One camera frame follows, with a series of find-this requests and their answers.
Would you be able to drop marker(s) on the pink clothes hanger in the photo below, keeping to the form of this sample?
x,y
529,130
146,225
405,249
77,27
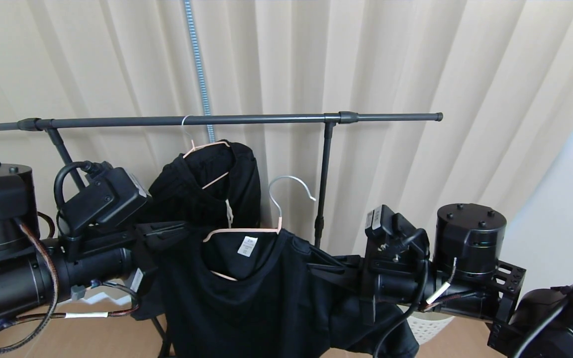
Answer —
x,y
272,199
193,147

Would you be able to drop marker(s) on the black shorts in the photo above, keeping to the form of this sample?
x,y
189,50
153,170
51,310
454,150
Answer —
x,y
187,194

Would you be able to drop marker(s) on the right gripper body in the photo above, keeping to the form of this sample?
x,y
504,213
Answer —
x,y
396,286

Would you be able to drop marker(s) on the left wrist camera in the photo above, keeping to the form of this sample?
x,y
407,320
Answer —
x,y
102,199

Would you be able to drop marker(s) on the black clothes rack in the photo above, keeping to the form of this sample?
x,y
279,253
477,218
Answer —
x,y
266,119

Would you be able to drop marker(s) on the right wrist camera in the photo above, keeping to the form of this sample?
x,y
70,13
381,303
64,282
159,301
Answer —
x,y
391,233

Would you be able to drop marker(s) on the heap of clothes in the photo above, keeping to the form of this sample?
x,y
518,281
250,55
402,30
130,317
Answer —
x,y
266,318

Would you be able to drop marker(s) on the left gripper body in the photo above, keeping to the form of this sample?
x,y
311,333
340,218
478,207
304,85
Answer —
x,y
43,278

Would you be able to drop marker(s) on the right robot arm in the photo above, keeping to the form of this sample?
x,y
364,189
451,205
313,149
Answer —
x,y
470,233

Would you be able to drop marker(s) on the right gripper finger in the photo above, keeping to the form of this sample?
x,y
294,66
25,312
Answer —
x,y
336,273

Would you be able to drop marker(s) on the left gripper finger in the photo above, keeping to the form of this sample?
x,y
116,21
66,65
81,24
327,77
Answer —
x,y
162,232

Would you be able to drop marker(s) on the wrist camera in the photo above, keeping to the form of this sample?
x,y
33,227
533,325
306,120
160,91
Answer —
x,y
102,199
391,233

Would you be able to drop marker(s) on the white laundry basket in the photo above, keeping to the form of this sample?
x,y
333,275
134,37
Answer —
x,y
428,325

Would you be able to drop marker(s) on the beige curtain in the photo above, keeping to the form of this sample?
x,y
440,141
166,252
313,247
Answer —
x,y
416,59

